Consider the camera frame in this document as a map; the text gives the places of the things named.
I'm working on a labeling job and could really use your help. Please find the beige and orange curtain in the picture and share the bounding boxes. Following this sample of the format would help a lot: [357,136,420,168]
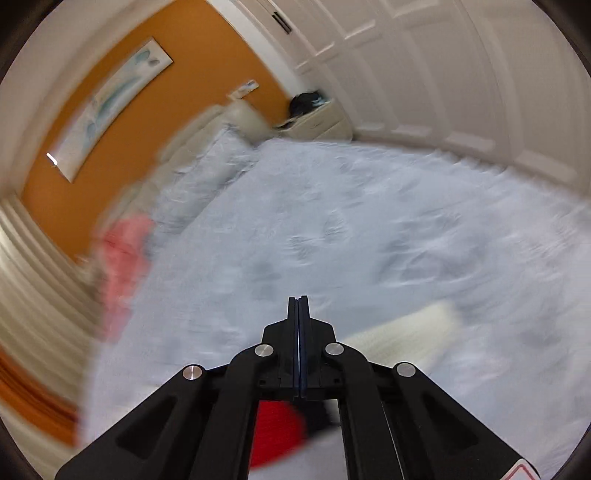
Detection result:
[1,194,98,447]

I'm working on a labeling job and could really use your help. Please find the red and black clothing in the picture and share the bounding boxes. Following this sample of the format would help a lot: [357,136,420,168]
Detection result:
[249,399,339,470]

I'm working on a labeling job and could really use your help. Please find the pink garment on bed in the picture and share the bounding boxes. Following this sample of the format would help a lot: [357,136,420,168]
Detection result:
[98,214,154,342]

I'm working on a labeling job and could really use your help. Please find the cream knitted sweater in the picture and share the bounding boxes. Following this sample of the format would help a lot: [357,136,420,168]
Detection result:
[342,301,462,371]

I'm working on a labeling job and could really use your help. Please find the white wardrobe doors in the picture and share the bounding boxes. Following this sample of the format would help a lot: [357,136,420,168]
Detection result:
[238,1,590,192]

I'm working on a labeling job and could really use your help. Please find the cream padded headboard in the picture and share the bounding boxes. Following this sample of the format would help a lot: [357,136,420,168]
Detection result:
[93,100,273,237]

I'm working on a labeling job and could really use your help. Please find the grey patterned pillow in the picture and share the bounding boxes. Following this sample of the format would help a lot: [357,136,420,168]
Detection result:
[150,125,256,235]

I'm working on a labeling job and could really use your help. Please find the framed wall painting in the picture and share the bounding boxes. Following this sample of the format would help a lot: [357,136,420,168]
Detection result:
[46,38,173,183]

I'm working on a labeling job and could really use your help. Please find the cream nightstand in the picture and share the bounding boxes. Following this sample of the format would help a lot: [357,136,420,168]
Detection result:
[274,100,353,142]

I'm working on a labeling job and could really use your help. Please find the grey butterfly bedspread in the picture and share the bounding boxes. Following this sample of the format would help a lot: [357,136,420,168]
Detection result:
[81,139,590,479]

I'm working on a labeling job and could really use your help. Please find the black bag on nightstand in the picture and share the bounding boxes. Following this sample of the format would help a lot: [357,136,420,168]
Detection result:
[287,90,328,118]

